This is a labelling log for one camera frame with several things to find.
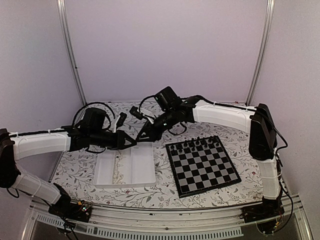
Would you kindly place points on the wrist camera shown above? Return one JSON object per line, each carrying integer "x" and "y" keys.
{"x": 134, "y": 111}
{"x": 118, "y": 122}

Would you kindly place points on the floral patterned table mat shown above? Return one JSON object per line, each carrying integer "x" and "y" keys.
{"x": 75, "y": 173}

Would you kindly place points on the left aluminium frame post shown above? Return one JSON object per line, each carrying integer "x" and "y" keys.
{"x": 62, "y": 12}

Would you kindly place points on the black white chessboard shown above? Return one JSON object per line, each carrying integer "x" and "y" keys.
{"x": 201, "y": 164}

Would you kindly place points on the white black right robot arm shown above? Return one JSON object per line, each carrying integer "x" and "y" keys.
{"x": 255, "y": 121}

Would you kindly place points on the aluminium frame post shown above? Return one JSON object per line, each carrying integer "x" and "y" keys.
{"x": 62, "y": 12}
{"x": 270, "y": 5}

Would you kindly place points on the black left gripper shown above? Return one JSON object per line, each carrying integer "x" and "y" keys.
{"x": 120, "y": 142}

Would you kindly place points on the right aluminium frame post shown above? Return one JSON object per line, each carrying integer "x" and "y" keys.
{"x": 270, "y": 5}

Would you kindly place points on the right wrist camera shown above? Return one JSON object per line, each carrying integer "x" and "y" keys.
{"x": 134, "y": 111}

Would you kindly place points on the aluminium front rail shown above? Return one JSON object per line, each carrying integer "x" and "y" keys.
{"x": 128, "y": 223}

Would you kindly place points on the white plastic tray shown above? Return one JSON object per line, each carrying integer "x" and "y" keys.
{"x": 138, "y": 167}

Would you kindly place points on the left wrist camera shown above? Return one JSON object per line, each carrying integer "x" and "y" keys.
{"x": 118, "y": 122}

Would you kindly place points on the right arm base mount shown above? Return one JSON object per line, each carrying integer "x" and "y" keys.
{"x": 270, "y": 213}

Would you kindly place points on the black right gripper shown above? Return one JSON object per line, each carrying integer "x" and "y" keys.
{"x": 153, "y": 135}

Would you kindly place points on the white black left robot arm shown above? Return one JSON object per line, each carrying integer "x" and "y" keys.
{"x": 17, "y": 146}

